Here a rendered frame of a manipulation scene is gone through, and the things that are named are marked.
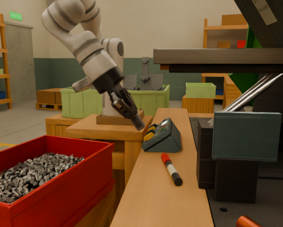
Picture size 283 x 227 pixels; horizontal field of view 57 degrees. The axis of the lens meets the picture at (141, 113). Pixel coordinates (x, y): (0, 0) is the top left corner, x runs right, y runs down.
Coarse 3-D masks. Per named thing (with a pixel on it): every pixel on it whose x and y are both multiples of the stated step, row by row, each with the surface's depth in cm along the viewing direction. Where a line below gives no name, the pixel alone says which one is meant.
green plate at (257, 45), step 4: (248, 28) 54; (248, 32) 54; (252, 32) 54; (248, 36) 55; (252, 36) 54; (248, 40) 55; (252, 40) 55; (256, 40) 53; (248, 44) 55; (252, 44) 55; (256, 44) 53; (256, 76) 58
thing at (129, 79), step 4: (124, 76) 175; (128, 76) 175; (132, 76) 175; (136, 76) 175; (124, 80) 175; (128, 80) 175; (132, 80) 174; (136, 80) 174; (124, 84) 174; (128, 84) 174; (132, 84) 174; (136, 84) 174
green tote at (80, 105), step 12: (72, 96) 153; (84, 96) 152; (96, 96) 150; (132, 96) 147; (144, 96) 146; (156, 96) 145; (168, 96) 172; (72, 108) 154; (84, 108) 153; (96, 108) 151; (144, 108) 147; (156, 108) 146
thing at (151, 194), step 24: (192, 144) 70; (144, 168) 54; (192, 168) 54; (144, 192) 44; (168, 192) 44; (192, 192) 44; (120, 216) 37; (144, 216) 37; (168, 216) 37; (192, 216) 37
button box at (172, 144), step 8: (168, 120) 72; (160, 128) 68; (168, 128) 64; (176, 128) 75; (152, 136) 64; (160, 136) 63; (168, 136) 62; (176, 136) 67; (144, 144) 64; (152, 144) 63; (160, 144) 63; (168, 144) 63; (176, 144) 62; (168, 152) 63; (176, 152) 63
